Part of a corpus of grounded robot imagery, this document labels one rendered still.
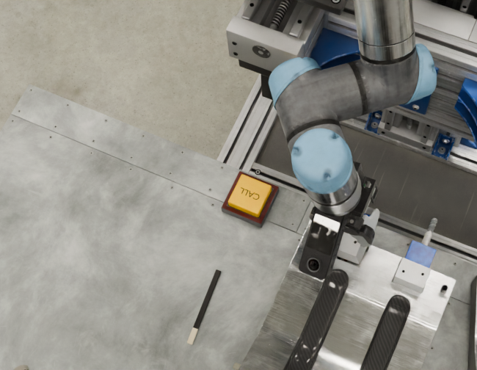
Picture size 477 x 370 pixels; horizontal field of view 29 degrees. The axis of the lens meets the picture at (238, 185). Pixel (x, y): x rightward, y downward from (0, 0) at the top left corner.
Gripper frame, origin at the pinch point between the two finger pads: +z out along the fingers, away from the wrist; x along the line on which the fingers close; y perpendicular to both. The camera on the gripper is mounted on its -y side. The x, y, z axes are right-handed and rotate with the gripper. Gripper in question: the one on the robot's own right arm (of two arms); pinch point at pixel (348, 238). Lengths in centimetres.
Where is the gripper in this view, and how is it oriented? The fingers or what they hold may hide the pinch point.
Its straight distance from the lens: 150.7
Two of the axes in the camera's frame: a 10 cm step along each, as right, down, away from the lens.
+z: 2.4, 3.1, 9.2
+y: 4.0, -9.0, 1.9
